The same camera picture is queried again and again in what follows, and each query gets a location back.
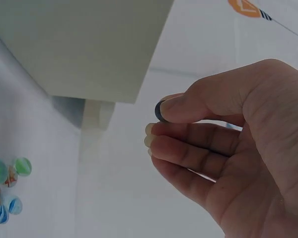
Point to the person's right hand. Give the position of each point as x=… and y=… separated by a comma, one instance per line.
x=253, y=138

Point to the person's right thumb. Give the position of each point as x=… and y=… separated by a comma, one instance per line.
x=188, y=110

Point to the dark blue marble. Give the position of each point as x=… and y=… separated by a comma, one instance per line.
x=158, y=111

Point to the off-white box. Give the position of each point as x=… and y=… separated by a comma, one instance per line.
x=84, y=47

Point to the cluster of colourful glass marbles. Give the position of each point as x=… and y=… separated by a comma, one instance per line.
x=5, y=188

